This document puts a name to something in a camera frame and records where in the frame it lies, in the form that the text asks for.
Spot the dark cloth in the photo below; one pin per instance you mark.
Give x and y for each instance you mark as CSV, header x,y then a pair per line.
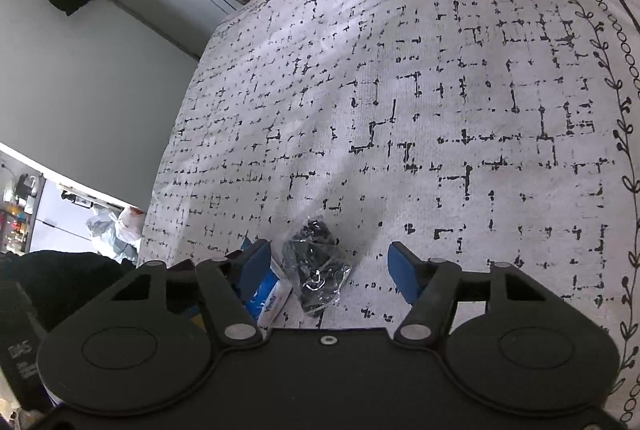
x,y
60,272

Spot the white black-patterned blanket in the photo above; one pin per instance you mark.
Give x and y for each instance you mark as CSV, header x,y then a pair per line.
x,y
425,60

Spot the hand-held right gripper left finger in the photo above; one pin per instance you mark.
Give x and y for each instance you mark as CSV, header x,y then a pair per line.
x,y
257,262

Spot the white bag with red print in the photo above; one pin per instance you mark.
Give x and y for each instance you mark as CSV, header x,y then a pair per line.
x,y
131,220

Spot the hallway shelf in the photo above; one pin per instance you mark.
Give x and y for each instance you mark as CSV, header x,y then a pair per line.
x,y
20,210

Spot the grey white plastic bag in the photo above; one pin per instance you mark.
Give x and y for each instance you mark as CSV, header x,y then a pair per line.
x,y
107,235

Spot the blue tissue packet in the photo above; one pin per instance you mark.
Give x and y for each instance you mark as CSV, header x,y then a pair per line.
x,y
270,297

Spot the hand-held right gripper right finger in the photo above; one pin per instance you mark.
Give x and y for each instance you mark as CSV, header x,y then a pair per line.
x,y
404,270

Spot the clear bag of black items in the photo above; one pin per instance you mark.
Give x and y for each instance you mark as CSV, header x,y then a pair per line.
x,y
312,265

